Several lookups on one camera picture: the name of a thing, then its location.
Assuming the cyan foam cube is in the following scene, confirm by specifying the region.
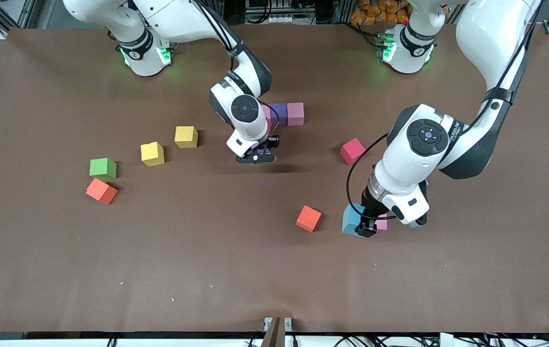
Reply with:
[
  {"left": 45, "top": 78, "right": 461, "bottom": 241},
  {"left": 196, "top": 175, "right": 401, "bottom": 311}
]
[{"left": 341, "top": 203, "right": 369, "bottom": 237}]

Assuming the yellow foam cube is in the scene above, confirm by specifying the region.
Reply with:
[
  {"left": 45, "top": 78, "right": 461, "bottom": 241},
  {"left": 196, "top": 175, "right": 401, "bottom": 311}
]
[
  {"left": 140, "top": 142, "right": 165, "bottom": 167},
  {"left": 174, "top": 126, "right": 198, "bottom": 149}
]

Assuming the orange foam cube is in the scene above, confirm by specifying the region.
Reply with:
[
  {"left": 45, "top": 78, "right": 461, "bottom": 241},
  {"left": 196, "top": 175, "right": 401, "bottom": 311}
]
[
  {"left": 86, "top": 178, "right": 118, "bottom": 205},
  {"left": 296, "top": 205, "right": 322, "bottom": 233}
]

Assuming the brown paper table cover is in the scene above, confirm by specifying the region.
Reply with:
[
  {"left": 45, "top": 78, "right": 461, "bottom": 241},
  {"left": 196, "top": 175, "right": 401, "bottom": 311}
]
[{"left": 0, "top": 23, "right": 549, "bottom": 334}]

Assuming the metal equipment rack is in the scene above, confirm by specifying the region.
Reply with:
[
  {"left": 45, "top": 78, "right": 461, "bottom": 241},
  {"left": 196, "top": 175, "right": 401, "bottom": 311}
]
[{"left": 243, "top": 0, "right": 352, "bottom": 26}]

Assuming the green foam cube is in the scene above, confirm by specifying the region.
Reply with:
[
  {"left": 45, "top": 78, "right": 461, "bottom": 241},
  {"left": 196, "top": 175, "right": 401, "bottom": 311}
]
[{"left": 89, "top": 158, "right": 117, "bottom": 181}]

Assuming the orange bag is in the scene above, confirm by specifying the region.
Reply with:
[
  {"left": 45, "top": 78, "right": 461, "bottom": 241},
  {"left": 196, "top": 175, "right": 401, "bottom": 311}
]
[{"left": 350, "top": 0, "right": 412, "bottom": 25}]

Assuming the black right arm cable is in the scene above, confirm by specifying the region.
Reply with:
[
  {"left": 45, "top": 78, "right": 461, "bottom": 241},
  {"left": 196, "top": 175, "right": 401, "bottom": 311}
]
[{"left": 197, "top": 0, "right": 281, "bottom": 138}]

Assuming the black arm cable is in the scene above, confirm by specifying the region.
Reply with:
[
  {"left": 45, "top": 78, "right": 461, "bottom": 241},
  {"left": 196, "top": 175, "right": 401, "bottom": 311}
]
[
  {"left": 197, "top": 0, "right": 281, "bottom": 138},
  {"left": 345, "top": 0, "right": 545, "bottom": 222}
]

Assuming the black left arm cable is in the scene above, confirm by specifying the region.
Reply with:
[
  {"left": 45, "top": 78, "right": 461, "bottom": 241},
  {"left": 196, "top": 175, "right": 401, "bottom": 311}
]
[{"left": 345, "top": 0, "right": 545, "bottom": 222}]

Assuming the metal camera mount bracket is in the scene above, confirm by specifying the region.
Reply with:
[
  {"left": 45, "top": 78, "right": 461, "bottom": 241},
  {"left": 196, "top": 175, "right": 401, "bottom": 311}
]
[{"left": 261, "top": 317, "right": 293, "bottom": 347}]

